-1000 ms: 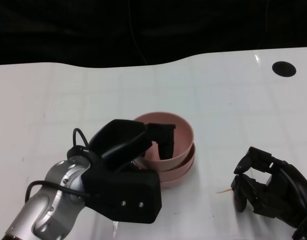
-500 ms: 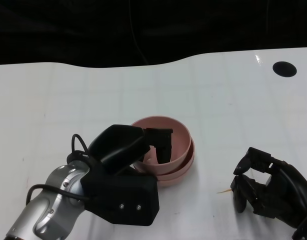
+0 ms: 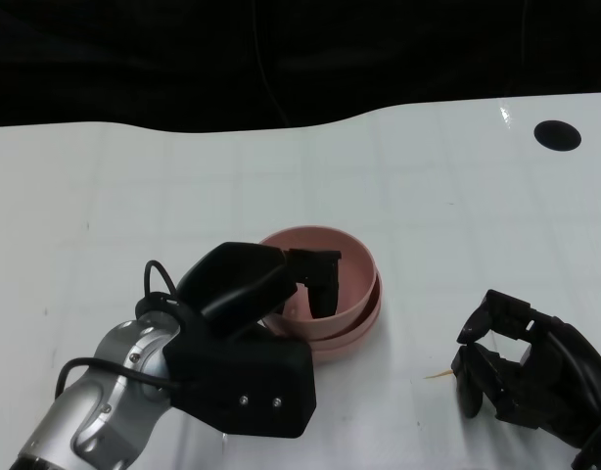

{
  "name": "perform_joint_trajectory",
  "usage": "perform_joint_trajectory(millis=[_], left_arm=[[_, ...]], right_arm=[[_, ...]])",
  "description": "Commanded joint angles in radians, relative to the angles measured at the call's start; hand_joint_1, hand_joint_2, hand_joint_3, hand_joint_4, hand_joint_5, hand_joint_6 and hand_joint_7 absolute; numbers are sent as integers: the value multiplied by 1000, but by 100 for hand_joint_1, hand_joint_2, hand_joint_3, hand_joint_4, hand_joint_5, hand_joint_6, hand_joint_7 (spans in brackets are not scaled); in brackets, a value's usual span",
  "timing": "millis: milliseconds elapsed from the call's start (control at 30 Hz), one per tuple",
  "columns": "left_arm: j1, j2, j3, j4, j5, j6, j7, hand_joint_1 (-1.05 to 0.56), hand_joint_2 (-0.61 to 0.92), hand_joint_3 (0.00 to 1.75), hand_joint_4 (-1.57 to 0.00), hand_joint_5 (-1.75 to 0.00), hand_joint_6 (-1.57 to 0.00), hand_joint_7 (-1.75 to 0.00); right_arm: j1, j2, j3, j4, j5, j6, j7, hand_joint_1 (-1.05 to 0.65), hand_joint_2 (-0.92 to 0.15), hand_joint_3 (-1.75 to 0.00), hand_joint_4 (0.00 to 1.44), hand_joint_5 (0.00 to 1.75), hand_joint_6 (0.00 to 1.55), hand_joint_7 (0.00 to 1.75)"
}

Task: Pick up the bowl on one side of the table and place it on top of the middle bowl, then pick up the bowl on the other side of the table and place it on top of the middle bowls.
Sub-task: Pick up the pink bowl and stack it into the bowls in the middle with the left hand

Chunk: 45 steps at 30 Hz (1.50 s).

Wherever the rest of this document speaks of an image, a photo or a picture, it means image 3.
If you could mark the black backdrop cloth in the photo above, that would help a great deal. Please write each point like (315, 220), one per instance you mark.
(134, 59)

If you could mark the small orange scrap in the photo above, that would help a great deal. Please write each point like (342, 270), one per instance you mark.
(440, 375)

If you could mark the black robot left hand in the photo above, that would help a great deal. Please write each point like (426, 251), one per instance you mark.
(232, 279)

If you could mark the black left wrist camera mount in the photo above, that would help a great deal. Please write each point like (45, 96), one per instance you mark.
(242, 372)

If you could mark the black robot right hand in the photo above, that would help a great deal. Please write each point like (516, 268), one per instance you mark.
(555, 382)

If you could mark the pink plastic bowl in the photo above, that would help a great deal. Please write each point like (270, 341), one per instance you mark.
(359, 274)
(374, 306)
(339, 355)

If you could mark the black round table grommet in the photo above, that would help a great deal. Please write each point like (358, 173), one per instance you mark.
(557, 136)

